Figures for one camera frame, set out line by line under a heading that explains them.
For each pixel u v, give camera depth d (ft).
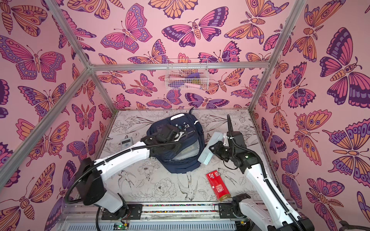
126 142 3.29
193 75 3.08
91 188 1.42
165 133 2.02
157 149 1.86
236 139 1.84
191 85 2.80
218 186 2.67
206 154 2.45
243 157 1.71
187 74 3.16
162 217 2.41
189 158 2.82
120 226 2.36
